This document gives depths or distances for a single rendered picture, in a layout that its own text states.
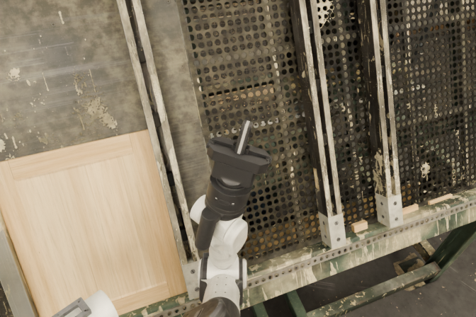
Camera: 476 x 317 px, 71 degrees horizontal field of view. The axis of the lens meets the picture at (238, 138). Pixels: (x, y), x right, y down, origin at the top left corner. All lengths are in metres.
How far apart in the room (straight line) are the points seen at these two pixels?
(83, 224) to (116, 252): 0.14
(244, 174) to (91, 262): 0.68
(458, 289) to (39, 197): 2.30
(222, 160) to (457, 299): 2.09
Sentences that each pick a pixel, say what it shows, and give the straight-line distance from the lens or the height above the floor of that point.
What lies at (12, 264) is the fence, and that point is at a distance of 1.18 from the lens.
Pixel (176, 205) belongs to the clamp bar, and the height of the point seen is 1.17.
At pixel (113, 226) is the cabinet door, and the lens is 1.12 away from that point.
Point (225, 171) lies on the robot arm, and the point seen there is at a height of 1.55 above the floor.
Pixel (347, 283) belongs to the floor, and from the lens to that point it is 2.31.
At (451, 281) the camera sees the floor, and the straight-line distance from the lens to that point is 2.58.
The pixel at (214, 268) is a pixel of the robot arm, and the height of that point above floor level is 1.17.
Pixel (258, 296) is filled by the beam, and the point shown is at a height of 0.83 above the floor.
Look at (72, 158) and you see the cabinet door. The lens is 1.06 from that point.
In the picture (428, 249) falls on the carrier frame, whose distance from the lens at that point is 2.40.
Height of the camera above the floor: 2.03
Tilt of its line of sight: 43 degrees down
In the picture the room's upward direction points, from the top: straight up
